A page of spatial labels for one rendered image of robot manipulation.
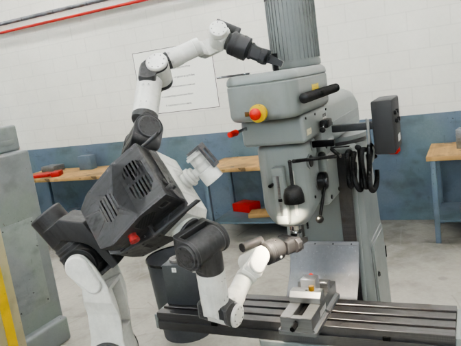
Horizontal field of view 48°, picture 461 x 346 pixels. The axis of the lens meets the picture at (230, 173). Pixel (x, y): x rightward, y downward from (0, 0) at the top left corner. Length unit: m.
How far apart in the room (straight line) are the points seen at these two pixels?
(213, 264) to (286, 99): 0.59
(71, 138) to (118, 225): 6.65
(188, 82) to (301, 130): 5.16
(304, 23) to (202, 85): 4.77
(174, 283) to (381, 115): 1.12
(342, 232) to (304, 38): 0.88
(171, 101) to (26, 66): 2.54
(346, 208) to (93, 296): 1.17
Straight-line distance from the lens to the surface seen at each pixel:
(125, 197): 1.55
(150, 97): 1.83
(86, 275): 1.76
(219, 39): 1.95
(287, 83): 1.74
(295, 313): 2.03
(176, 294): 2.37
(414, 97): 6.10
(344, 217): 2.39
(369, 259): 2.47
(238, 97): 1.79
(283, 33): 2.12
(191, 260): 1.54
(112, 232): 1.59
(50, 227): 1.77
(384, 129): 2.10
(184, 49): 1.94
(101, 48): 7.65
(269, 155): 1.92
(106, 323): 1.85
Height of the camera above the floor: 1.89
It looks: 10 degrees down
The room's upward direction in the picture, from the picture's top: 8 degrees counter-clockwise
